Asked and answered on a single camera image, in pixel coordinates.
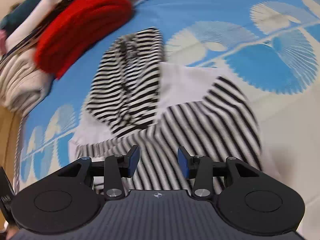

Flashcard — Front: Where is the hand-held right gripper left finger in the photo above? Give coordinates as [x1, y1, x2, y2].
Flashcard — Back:
[59, 145, 140, 199]

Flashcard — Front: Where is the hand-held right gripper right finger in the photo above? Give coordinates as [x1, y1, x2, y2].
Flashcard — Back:
[177, 146, 262, 198]

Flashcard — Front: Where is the black white striped shirt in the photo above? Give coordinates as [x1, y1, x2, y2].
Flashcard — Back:
[74, 27, 263, 193]

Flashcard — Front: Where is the beige folded blanket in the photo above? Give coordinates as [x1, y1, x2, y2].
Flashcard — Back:
[0, 51, 62, 117]

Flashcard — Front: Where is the red folded blanket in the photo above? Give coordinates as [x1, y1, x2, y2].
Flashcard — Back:
[34, 0, 133, 80]

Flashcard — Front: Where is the blue patterned bed mat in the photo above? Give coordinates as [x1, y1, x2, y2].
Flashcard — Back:
[14, 0, 320, 215]

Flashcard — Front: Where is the pink white cloth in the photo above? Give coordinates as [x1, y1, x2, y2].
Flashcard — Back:
[0, 29, 7, 56]

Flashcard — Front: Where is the white folded blanket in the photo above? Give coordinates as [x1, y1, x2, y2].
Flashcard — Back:
[5, 0, 84, 55]

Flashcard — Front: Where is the dark teal shark plush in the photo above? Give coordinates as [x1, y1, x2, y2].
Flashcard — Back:
[0, 0, 65, 29]

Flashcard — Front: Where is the wooden bed frame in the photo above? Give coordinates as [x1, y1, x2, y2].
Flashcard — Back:
[0, 105, 28, 180]

